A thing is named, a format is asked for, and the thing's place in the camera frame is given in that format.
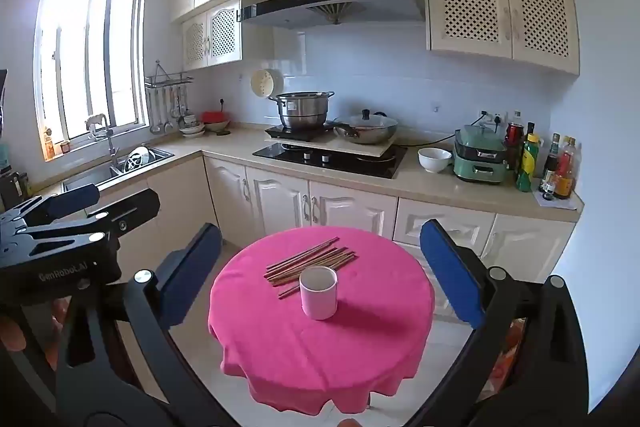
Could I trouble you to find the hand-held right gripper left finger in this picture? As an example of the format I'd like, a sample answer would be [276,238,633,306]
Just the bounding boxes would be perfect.
[52,222,238,427]

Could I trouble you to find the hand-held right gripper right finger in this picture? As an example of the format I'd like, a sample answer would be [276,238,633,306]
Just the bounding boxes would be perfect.
[407,219,591,427]

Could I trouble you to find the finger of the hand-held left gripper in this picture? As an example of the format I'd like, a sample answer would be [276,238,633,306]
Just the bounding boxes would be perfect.
[24,188,162,244]
[0,183,102,234]

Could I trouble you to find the pile of wooden chopsticks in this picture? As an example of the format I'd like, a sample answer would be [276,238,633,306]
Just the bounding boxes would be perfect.
[263,236,358,300]

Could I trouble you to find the row of hanging steel utensils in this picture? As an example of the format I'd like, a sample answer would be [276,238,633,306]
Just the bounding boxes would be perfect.
[147,86,190,134]

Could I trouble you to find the person's left hand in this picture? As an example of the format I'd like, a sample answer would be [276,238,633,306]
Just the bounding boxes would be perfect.
[0,314,27,352]

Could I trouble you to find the steel sink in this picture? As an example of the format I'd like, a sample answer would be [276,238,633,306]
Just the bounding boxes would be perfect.
[62,146,176,194]

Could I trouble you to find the steel faucet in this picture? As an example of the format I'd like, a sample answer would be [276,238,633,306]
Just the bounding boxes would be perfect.
[85,114,123,172]

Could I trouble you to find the stack of white dishes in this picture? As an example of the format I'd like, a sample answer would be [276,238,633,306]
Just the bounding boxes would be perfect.
[177,114,206,138]

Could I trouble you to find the cream lower cabinets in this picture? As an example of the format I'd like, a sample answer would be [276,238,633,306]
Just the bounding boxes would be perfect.
[60,154,576,325]

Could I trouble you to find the white bowl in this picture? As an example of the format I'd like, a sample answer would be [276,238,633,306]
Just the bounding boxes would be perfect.
[417,147,453,174]

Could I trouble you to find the green multi-cooker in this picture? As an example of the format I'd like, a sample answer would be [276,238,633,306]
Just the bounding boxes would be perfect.
[452,124,508,185]

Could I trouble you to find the red bowl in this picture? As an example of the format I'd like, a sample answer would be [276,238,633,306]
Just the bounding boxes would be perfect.
[201,109,232,132]

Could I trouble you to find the white paper sheet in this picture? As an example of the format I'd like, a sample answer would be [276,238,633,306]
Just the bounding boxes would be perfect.
[537,187,581,212]

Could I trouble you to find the green bottle yellow cap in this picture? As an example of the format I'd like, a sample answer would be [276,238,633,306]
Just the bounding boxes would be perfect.
[516,133,541,192]

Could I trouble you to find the sliding window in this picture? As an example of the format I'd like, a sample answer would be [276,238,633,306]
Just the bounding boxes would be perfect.
[32,0,151,162]

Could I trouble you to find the dark sauce bottle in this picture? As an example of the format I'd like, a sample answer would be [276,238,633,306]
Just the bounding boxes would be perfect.
[542,133,561,188]

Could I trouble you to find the black gas hob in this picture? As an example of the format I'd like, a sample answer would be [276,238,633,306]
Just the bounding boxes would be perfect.
[252,142,408,180]

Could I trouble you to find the dark bottle red label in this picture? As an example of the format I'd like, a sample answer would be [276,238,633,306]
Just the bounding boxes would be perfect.
[504,122,525,172]

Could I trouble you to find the orange oil bottle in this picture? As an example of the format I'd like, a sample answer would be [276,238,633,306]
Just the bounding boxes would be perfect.
[554,137,578,200]

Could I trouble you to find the wooden board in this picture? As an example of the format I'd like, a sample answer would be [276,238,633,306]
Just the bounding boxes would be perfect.
[265,132,396,160]

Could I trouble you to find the steel wok with lid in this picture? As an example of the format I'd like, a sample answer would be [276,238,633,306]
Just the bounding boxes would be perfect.
[332,108,401,145]

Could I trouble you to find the black induction cooker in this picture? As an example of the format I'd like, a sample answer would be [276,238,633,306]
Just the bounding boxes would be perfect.
[264,123,341,142]

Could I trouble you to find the white steamer tray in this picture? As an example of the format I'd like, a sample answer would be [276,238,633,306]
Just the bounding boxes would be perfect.
[250,68,285,100]

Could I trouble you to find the steel stockpot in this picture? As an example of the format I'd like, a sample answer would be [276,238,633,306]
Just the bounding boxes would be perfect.
[267,91,336,131]

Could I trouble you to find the small lattice door cabinet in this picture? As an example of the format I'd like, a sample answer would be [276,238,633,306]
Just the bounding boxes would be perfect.
[181,0,243,72]

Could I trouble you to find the large lattice door cabinet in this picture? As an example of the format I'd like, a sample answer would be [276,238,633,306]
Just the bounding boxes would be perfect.
[421,0,581,75]

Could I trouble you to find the steel wall rack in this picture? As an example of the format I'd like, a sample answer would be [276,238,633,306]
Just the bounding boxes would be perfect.
[145,59,195,88]

